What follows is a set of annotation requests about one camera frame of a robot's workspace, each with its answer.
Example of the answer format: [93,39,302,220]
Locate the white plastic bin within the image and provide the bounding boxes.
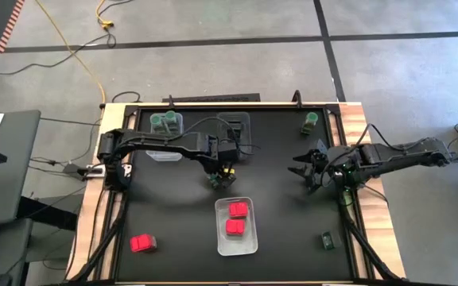
[214,196,259,257]

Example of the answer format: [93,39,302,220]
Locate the red-lid smoked paprika tin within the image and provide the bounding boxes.
[227,201,250,219]
[129,233,158,254]
[224,218,247,238]

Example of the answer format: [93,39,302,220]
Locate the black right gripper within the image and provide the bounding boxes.
[287,145,359,195]

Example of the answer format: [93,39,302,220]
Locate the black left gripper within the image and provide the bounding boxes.
[204,137,240,188]

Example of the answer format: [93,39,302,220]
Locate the yellow cord with plug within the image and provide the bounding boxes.
[95,0,115,31]

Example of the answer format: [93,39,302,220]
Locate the black panel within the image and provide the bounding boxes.
[161,92,262,103]

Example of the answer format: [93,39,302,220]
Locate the long yellow floor cable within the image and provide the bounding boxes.
[33,0,107,105]

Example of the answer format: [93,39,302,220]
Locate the black floor cable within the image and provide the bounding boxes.
[0,0,134,76]

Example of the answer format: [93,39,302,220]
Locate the grey desk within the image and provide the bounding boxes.
[0,110,42,286]

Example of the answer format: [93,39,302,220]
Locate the grey translucent plastic bin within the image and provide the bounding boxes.
[215,111,253,162]

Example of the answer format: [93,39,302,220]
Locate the clear plastic bin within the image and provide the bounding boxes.
[145,111,185,163]

